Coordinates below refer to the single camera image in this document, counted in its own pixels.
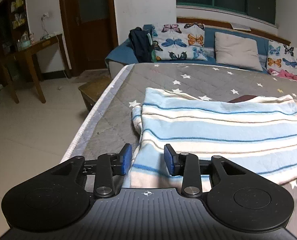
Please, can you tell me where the small butterfly-print pillow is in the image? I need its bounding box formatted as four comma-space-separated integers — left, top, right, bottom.
267, 40, 297, 77

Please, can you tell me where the grey door mat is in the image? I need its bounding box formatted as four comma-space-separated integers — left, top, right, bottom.
71, 69, 109, 83

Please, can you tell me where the beige pillow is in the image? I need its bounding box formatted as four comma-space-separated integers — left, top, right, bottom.
214, 32, 264, 72

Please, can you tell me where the dark red cloth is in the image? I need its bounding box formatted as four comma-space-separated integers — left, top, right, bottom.
227, 94, 262, 104

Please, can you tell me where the light green jar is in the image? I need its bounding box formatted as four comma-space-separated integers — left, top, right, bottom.
21, 34, 31, 49

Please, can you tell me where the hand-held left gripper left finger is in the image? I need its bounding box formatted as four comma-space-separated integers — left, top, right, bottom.
51, 143, 133, 197

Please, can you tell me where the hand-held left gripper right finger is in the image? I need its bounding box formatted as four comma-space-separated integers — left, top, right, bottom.
164, 144, 247, 197

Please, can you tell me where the dark wooden shelf cabinet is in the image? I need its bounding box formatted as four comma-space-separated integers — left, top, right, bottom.
0, 0, 30, 88

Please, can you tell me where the pink cloth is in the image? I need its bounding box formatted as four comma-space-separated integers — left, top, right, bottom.
267, 68, 297, 82

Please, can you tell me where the brown wooden desk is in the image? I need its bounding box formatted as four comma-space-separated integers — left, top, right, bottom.
2, 33, 72, 104

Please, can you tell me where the dark blue backpack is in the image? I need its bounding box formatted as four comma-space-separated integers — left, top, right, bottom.
128, 27, 155, 63

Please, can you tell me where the white power strip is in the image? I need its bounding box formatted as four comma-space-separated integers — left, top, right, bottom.
40, 32, 59, 41

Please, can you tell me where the brown wooden door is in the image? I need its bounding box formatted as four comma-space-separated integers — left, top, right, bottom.
58, 0, 119, 77

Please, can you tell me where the blue white striped towel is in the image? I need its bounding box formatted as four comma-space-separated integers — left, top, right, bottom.
130, 87, 297, 188

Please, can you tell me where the large butterfly-print pillow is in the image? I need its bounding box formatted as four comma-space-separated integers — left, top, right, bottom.
151, 23, 209, 61

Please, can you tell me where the grey star-print mattress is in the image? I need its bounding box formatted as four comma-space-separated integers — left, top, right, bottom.
60, 63, 297, 240

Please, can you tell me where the book on sofa back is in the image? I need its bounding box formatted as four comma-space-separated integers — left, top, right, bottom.
231, 22, 252, 31

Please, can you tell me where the blue-covered wooden sofa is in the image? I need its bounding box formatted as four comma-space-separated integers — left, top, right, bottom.
105, 17, 297, 84

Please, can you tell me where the low wooden stool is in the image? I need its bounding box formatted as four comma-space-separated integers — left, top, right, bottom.
78, 76, 111, 112

